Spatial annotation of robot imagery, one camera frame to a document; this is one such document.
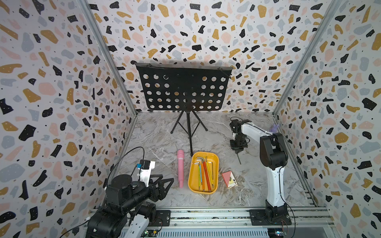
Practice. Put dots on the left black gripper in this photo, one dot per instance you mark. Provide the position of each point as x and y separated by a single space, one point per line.
160 193

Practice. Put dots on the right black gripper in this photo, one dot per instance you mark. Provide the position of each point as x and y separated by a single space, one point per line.
236 149

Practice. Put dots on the yellow plastic storage tray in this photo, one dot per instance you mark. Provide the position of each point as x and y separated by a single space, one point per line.
214 164

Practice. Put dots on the yellow-sleeved hex key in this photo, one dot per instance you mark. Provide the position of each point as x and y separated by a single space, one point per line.
209 172

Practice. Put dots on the red-sleeved hex key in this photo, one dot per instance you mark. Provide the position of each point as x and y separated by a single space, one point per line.
207 181

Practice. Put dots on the green-sleeved hex key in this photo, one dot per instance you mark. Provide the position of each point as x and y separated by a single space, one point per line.
198 174

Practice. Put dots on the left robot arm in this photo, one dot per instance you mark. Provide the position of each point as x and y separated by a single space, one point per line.
131 203

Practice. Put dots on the red playing card box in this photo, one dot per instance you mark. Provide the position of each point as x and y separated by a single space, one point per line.
229 179

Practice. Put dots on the pink toy microphone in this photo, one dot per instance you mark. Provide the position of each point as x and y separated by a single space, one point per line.
180 157

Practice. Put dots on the small purple figurine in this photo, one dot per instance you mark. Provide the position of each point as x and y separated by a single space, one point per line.
274 128

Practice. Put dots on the black perforated music stand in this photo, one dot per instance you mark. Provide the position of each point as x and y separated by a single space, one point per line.
184 89

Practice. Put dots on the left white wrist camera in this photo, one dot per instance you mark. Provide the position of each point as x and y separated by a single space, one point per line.
145 167

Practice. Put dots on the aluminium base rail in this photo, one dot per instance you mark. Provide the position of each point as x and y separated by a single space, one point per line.
242 222

